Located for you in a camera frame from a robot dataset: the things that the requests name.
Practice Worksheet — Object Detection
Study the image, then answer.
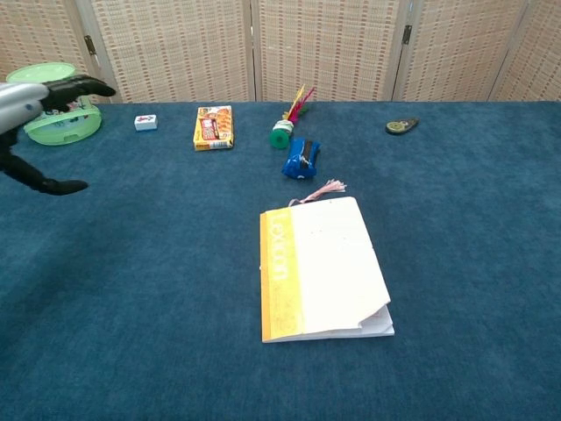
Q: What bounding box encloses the colourful feather shuttlecock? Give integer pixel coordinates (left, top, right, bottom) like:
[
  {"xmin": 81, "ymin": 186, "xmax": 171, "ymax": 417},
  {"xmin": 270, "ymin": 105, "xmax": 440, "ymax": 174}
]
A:
[{"xmin": 268, "ymin": 84, "xmax": 316, "ymax": 149}]

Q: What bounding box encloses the woven bamboo folding screen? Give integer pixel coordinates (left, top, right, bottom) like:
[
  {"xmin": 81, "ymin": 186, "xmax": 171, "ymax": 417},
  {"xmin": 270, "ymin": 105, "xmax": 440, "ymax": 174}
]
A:
[{"xmin": 0, "ymin": 0, "xmax": 561, "ymax": 111}]

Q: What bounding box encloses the white notebook with yellow spine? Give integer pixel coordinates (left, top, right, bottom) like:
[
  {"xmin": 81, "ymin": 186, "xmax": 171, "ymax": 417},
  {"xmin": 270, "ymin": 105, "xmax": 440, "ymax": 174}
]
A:
[{"xmin": 259, "ymin": 196, "xmax": 395, "ymax": 344}]

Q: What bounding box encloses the green plastic container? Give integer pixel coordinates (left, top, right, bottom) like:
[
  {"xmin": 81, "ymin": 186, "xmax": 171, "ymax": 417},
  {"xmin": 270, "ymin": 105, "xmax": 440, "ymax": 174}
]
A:
[{"xmin": 5, "ymin": 62, "xmax": 103, "ymax": 146}]

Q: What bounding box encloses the blue table cloth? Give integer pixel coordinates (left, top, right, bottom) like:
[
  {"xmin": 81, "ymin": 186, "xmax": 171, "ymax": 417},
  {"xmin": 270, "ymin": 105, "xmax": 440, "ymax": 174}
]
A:
[{"xmin": 0, "ymin": 101, "xmax": 561, "ymax": 421}]

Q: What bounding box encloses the yellow snack box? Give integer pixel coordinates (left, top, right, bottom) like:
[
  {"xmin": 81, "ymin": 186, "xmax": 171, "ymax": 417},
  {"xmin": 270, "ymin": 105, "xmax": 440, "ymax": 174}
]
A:
[{"xmin": 193, "ymin": 106, "xmax": 235, "ymax": 153}]

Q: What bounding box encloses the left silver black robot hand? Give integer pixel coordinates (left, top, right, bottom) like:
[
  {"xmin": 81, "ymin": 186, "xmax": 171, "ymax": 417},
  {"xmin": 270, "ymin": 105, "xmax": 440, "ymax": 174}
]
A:
[{"xmin": 0, "ymin": 74, "xmax": 117, "ymax": 196}]

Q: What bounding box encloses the blue bookmark with pink tassel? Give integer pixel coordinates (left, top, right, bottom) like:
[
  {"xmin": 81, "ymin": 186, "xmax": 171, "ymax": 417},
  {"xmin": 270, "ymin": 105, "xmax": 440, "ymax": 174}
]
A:
[{"xmin": 288, "ymin": 178, "xmax": 349, "ymax": 207}]

